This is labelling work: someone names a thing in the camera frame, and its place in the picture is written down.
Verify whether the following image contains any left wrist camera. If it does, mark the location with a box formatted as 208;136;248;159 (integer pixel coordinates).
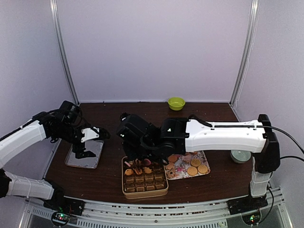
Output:
81;126;111;143

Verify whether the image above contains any aluminium frame post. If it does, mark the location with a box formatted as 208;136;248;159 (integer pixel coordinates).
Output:
230;0;259;108
49;0;80;105

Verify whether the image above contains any right aluminium frame post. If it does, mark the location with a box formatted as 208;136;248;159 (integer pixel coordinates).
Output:
230;0;259;108

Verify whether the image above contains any silver tin lid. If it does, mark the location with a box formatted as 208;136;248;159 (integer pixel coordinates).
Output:
65;140;104;169

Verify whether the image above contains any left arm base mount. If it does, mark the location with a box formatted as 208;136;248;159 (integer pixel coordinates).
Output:
42;197;85;227

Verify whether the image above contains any round golden biscuit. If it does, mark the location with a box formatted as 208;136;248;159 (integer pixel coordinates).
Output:
187;166;198;176
197;164;209;174

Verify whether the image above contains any front aluminium rail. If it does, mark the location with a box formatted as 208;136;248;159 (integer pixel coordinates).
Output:
23;190;285;228

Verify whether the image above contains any orange sandwich cookie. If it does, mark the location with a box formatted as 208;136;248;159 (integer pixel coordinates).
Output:
133;168;143;175

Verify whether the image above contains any left aluminium frame post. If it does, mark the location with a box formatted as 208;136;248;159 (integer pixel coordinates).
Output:
49;0;80;105

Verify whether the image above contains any gold cookie tin box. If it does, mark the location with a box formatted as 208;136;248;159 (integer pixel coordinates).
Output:
122;157;169;200

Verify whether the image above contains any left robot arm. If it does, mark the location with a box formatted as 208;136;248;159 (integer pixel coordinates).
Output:
0;101;101;211

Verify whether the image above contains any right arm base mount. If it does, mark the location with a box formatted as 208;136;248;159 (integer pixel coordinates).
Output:
227;197;268;226

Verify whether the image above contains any floral cookie tray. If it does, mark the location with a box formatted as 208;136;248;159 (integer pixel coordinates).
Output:
165;151;210;181

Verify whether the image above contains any green plastic bowl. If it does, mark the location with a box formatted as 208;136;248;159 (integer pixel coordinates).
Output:
168;97;186;111

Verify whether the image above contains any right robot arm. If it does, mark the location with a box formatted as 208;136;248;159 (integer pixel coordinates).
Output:
116;113;280;210

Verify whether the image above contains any pale ceramic bowl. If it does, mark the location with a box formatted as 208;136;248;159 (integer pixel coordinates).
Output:
230;150;251;164

